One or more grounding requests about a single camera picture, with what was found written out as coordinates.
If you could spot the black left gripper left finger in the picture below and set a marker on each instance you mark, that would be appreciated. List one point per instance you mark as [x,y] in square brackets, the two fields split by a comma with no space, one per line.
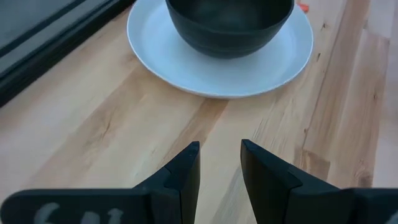
[124,207]

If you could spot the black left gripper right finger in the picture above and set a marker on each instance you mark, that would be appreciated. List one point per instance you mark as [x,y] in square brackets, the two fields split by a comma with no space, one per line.
[295,202]

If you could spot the dark green bowl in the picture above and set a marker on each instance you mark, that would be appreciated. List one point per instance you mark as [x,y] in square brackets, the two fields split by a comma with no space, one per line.
[230,37]

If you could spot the white round plate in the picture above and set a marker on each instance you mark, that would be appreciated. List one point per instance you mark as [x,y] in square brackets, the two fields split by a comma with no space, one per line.
[186,68]

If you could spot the black aluminium table frame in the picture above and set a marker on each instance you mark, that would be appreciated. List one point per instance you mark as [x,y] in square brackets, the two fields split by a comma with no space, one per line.
[46,62]

